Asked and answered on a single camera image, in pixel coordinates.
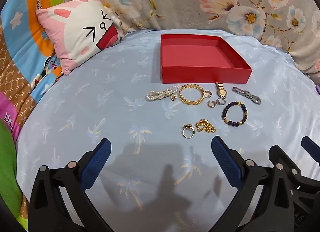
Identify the blue palm print sheet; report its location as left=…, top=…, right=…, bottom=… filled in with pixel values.
left=15, top=29, right=320, bottom=232

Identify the grey floral blanket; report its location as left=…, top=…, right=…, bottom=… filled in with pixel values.
left=65, top=0, right=320, bottom=85

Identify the pink cat face pillow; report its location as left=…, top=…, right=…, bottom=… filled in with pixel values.
left=36, top=0, right=124, bottom=76

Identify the gold bead chain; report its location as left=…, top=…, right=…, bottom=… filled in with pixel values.
left=195, top=119, right=217, bottom=134

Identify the silver wristwatch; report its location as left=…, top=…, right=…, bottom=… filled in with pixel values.
left=232, top=86, right=262, bottom=104

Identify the gold ring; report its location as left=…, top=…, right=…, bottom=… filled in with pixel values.
left=181, top=124, right=196, bottom=139

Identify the dark bead bracelet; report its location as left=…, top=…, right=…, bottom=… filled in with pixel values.
left=221, top=100, right=248, bottom=126

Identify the gold bangle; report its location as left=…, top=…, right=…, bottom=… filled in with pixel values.
left=178, top=84, right=205, bottom=105

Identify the red cardboard box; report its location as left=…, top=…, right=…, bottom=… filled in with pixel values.
left=160, top=34, right=253, bottom=85

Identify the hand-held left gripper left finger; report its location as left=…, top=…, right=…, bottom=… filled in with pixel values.
left=29, top=138, right=112, bottom=232

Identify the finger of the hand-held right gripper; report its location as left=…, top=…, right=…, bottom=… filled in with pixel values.
left=269, top=145, right=303, bottom=175
left=301, top=136, right=320, bottom=157

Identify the green cloth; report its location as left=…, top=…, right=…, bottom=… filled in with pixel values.
left=0, top=119, right=23, bottom=215

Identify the white pearl bracelet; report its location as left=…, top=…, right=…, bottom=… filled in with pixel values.
left=146, top=85, right=180, bottom=102

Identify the colourful cartoon blanket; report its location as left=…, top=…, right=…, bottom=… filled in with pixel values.
left=0, top=0, right=68, bottom=231

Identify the gold wristwatch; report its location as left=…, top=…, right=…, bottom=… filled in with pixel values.
left=215, top=82, right=228, bottom=98

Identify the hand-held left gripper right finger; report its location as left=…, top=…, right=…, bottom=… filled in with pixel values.
left=211, top=136, right=292, bottom=232

